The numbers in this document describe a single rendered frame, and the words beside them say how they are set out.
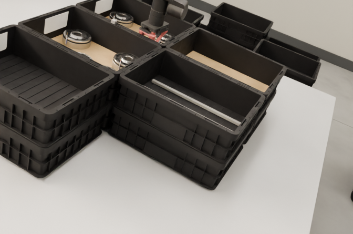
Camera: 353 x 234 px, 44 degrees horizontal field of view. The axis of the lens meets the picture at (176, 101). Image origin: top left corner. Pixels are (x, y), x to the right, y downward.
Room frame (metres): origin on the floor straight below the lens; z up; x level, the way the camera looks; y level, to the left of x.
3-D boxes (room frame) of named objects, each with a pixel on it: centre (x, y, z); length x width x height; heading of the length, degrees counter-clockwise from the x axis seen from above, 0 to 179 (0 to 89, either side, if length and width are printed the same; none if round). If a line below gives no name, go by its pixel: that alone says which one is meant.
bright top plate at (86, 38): (1.44, 0.42, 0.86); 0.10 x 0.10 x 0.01
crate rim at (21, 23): (1.34, 0.34, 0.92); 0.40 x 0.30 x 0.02; 72
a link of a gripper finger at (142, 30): (1.51, 0.17, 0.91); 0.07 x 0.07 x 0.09; 68
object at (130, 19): (1.73, 0.33, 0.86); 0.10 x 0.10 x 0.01
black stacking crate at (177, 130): (1.22, -0.04, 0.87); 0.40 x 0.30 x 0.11; 72
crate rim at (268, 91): (1.50, -0.14, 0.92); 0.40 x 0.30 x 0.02; 72
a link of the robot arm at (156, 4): (1.52, 0.15, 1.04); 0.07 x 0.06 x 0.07; 76
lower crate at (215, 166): (1.22, -0.04, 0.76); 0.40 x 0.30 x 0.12; 72
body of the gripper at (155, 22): (1.53, 0.16, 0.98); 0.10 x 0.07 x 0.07; 158
